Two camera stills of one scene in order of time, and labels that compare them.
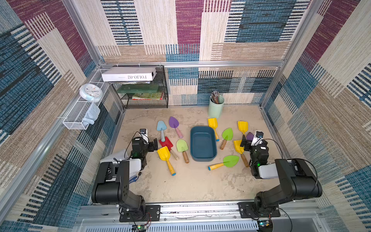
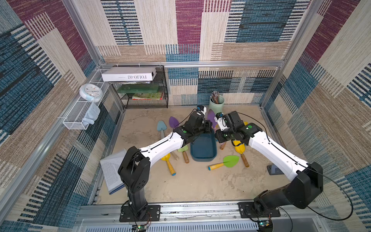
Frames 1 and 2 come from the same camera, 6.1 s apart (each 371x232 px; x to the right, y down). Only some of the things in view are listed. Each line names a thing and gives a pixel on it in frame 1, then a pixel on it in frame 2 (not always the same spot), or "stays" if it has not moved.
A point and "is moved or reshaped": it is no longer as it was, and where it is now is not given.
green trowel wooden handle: (182, 146) stays
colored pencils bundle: (215, 96) stays
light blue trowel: (161, 126) stays
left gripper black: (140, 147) to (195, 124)
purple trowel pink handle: (249, 136) is moved or reshaped
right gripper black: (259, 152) to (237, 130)
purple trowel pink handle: (174, 123) stays
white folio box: (126, 74) stays
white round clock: (91, 92) stays
